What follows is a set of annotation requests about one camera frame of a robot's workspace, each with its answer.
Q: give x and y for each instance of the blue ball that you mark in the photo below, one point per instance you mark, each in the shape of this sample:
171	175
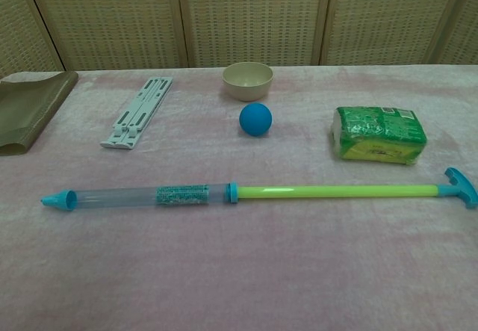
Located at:
255	120

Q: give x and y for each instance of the woven folding screen panel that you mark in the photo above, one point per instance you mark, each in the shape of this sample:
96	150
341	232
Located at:
108	21
381	17
15	28
465	21
254	17

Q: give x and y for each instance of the beige bowl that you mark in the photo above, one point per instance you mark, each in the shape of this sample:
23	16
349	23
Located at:
246	92

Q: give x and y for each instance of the olive green folded cloth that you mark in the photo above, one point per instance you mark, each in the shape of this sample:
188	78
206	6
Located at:
26	110

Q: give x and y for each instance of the green tissue pack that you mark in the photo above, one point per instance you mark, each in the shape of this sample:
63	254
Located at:
377	133

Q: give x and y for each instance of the clear plastic tube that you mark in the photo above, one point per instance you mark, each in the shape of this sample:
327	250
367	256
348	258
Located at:
112	197

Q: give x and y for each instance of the grey folding laptop stand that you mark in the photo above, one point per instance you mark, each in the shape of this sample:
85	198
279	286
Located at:
123	142

